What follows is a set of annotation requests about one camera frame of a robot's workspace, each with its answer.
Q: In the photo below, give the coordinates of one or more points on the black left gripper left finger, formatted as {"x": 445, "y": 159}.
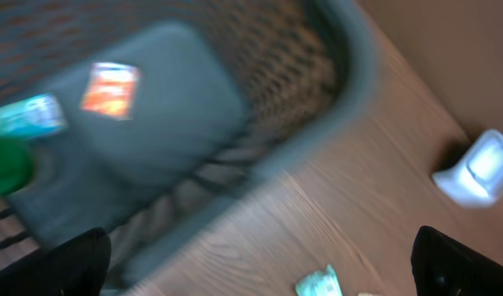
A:
{"x": 77, "y": 267}

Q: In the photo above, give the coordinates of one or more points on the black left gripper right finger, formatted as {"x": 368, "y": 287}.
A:
{"x": 442, "y": 266}

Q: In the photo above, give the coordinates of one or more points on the teal snack packet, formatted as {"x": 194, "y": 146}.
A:
{"x": 319, "y": 283}

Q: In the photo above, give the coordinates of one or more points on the orange snack packet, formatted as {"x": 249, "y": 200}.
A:
{"x": 111, "y": 89}

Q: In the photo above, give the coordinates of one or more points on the white barcode scanner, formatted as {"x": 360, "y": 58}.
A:
{"x": 476, "y": 180}

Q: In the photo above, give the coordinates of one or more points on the grey plastic basket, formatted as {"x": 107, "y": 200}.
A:
{"x": 230, "y": 94}

